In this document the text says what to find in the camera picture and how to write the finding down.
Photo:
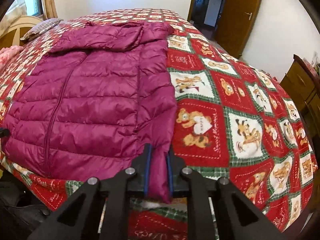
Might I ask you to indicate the purple quilted down jacket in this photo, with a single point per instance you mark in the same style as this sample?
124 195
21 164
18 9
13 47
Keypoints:
87 92

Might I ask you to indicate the brown wooden door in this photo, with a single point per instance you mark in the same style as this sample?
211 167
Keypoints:
237 30

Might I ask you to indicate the brown wooden dresser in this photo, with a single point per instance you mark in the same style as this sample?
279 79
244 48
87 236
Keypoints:
300 85

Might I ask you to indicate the beige narrow floral curtain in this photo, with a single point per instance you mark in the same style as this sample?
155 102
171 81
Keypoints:
50 0

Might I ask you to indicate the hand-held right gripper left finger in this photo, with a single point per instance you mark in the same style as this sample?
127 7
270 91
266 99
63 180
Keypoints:
148 160

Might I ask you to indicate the cream wooden headboard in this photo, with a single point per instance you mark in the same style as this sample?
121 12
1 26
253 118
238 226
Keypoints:
15 27

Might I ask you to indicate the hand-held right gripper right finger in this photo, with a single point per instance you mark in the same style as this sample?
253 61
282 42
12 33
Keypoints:
170 165

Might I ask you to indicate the pink folded floral blanket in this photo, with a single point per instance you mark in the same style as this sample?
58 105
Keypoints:
7 55

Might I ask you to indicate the red checked bear bedspread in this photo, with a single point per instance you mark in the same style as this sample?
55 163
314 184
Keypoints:
225 92

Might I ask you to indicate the beige sheer floral curtain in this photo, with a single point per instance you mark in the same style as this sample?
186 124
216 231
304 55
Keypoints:
15 15

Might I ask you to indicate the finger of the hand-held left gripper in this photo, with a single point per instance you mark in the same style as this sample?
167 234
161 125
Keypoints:
3 132

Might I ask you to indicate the striped pillow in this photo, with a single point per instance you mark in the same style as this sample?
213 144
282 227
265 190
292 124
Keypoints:
41 28

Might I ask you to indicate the clutter on dresser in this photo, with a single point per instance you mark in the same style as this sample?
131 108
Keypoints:
313 65

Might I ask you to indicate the black bag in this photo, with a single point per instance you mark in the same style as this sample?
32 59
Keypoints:
20 212

